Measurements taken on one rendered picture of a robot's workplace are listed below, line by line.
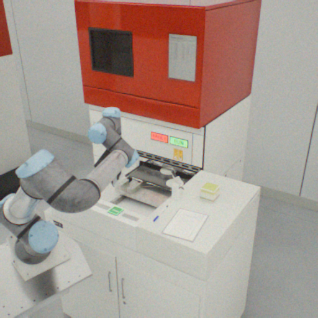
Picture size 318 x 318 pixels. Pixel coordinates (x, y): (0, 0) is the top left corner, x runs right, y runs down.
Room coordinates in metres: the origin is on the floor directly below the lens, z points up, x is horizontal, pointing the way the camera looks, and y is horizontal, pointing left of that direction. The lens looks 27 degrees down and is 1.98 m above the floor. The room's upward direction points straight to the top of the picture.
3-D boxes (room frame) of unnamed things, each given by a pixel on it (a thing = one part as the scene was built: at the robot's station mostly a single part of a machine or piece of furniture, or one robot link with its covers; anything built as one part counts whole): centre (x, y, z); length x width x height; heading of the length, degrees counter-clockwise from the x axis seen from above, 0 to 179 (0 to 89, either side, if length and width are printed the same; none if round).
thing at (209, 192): (1.60, -0.25, 1.00); 0.07 x 0.07 x 0.07; 58
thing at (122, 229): (1.56, 0.31, 0.89); 0.55 x 0.09 x 0.14; 57
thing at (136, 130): (2.12, 0.09, 1.02); 0.82 x 0.03 x 0.40; 57
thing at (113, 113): (1.50, 0.19, 1.41); 0.09 x 0.08 x 0.11; 161
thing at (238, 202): (1.54, -0.22, 0.89); 0.62 x 0.35 x 0.14; 147
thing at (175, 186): (1.60, -0.09, 1.03); 0.06 x 0.04 x 0.13; 147
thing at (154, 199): (1.77, 0.07, 0.87); 0.36 x 0.08 x 0.03; 57
